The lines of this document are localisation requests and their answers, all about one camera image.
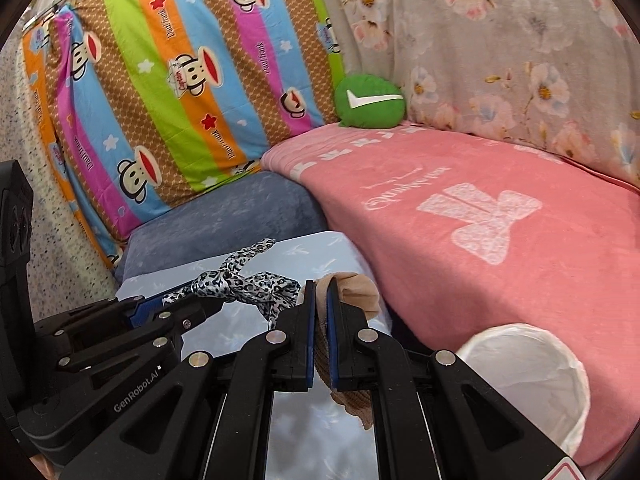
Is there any blue-grey cushion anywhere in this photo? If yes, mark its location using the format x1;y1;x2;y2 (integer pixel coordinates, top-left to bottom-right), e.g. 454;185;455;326
114;170;328;283

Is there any floral grey pillow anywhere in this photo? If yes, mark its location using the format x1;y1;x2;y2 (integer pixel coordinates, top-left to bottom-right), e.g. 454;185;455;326
310;0;640;188

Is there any beige stocking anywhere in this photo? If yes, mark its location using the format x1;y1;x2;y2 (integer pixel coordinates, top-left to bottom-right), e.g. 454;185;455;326
312;272;382;433

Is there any pink blanket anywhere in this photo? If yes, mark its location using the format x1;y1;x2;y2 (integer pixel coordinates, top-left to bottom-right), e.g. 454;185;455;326
260;121;640;476

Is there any leopard print headband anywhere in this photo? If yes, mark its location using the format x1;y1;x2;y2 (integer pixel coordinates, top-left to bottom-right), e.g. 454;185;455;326
162;237;303;332

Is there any green round cushion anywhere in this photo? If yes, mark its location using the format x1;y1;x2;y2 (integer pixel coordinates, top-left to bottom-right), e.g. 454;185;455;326
334;74;406;128

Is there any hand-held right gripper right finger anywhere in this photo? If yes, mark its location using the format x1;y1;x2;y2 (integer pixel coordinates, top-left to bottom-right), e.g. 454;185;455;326
326;279;574;480

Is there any light blue patterned pillow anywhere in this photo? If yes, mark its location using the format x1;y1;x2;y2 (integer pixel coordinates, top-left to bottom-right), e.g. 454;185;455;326
117;231;396;480

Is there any white speckled cloth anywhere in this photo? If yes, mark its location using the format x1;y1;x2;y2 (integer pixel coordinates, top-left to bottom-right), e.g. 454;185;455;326
0;25;121;321

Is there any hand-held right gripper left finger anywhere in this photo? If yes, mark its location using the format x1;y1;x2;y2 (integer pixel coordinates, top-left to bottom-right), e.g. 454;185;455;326
60;280;317;480

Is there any striped cartoon monkey pillow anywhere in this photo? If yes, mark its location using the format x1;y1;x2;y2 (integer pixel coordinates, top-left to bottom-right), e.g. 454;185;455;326
22;0;346;268

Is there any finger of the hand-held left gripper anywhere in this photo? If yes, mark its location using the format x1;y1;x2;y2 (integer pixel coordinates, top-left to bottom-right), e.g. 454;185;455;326
32;295;167;350
58;303;227;377

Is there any white lined bin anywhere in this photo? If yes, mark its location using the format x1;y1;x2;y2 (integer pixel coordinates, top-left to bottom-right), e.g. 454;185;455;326
455;322;589;457

